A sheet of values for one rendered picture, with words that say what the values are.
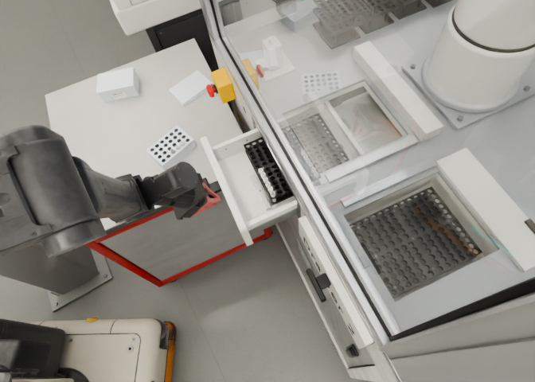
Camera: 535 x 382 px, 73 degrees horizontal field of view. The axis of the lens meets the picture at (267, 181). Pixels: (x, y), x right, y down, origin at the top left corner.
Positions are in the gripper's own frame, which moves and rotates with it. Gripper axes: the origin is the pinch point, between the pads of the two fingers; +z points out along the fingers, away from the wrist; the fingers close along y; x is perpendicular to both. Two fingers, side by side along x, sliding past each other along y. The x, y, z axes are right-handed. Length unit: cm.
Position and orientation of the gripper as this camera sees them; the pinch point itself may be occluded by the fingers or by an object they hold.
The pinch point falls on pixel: (215, 200)
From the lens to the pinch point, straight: 89.8
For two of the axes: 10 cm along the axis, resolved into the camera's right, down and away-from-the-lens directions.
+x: -4.0, -7.9, 4.6
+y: 6.9, -5.9, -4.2
